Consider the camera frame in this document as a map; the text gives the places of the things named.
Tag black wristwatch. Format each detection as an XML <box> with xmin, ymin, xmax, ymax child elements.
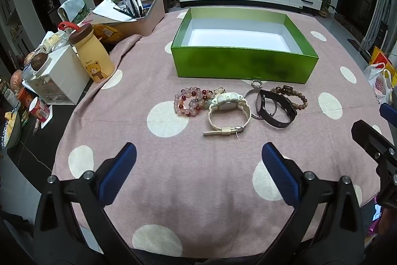
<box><xmin>258</xmin><ymin>89</ymin><xmax>298</xmax><ymax>129</ymax></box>

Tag cream plastic wristwatch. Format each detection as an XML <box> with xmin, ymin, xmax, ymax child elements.
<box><xmin>203</xmin><ymin>92</ymin><xmax>251</xmax><ymax>138</ymax></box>

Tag pink and red bead bracelet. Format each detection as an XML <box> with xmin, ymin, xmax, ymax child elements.
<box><xmin>174</xmin><ymin>86</ymin><xmax>209</xmax><ymax>117</ymax></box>

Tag silver bangle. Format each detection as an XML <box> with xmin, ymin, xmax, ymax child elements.
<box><xmin>244</xmin><ymin>79</ymin><xmax>265</xmax><ymax>119</ymax></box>

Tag yellow bear print bottle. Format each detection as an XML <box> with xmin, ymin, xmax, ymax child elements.
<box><xmin>58</xmin><ymin>21</ymin><xmax>115</xmax><ymax>84</ymax></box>

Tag red and white cup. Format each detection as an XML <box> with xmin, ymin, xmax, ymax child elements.
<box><xmin>28</xmin><ymin>97</ymin><xmax>50</xmax><ymax>123</ymax></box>

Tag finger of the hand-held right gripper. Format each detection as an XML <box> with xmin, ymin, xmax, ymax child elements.
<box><xmin>351</xmin><ymin>120</ymin><xmax>397</xmax><ymax>209</ymax></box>
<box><xmin>379</xmin><ymin>103</ymin><xmax>397</xmax><ymax>126</ymax></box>

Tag white plastic bag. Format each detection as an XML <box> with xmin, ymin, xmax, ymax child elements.
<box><xmin>364</xmin><ymin>63</ymin><xmax>393</xmax><ymax>104</ymax></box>

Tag small potted plant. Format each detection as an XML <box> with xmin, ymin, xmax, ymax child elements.
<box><xmin>319</xmin><ymin>0</ymin><xmax>337</xmax><ymax>18</ymax></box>

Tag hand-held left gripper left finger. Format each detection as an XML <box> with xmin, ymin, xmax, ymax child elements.
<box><xmin>33</xmin><ymin>142</ymin><xmax>146</xmax><ymax>265</ymax></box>

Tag pink polka dot tablecloth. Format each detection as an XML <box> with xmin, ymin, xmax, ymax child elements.
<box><xmin>51</xmin><ymin>8</ymin><xmax>387</xmax><ymax>258</ymax></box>

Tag bowl of food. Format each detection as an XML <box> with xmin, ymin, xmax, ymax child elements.
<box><xmin>0</xmin><ymin>110</ymin><xmax>22</xmax><ymax>150</ymax></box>

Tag brown wooden bead bracelet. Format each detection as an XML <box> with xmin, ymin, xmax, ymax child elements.
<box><xmin>270</xmin><ymin>85</ymin><xmax>308</xmax><ymax>112</ymax></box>

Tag white drawer organizer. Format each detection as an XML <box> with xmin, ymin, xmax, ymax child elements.
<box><xmin>22</xmin><ymin>44</ymin><xmax>91</xmax><ymax>106</ymax></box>

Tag green cardboard box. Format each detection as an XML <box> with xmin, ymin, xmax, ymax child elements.
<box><xmin>171</xmin><ymin>7</ymin><xmax>320</xmax><ymax>84</ymax></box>

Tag white paper sheets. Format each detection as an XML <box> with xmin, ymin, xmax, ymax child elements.
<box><xmin>90</xmin><ymin>0</ymin><xmax>137</xmax><ymax>24</ymax></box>

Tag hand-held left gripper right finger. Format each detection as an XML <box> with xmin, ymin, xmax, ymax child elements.
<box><xmin>261</xmin><ymin>142</ymin><xmax>373</xmax><ymax>265</ymax></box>

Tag mixed bead charm bracelet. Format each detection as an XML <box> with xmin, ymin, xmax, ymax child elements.
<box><xmin>201</xmin><ymin>87</ymin><xmax>227</xmax><ymax>109</ymax></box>

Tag pink desk bin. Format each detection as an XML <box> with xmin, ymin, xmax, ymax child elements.
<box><xmin>105</xmin><ymin>0</ymin><xmax>165</xmax><ymax>37</ymax></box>

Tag bunch of pens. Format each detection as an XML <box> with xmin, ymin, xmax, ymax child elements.
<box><xmin>113</xmin><ymin>0</ymin><xmax>152</xmax><ymax>19</ymax></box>

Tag yellow shopping bag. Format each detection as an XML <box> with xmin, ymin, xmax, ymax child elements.
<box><xmin>368</xmin><ymin>46</ymin><xmax>394</xmax><ymax>67</ymax></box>

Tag yellow snack packet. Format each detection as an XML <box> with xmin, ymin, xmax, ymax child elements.
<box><xmin>93</xmin><ymin>23</ymin><xmax>123</xmax><ymax>43</ymax></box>

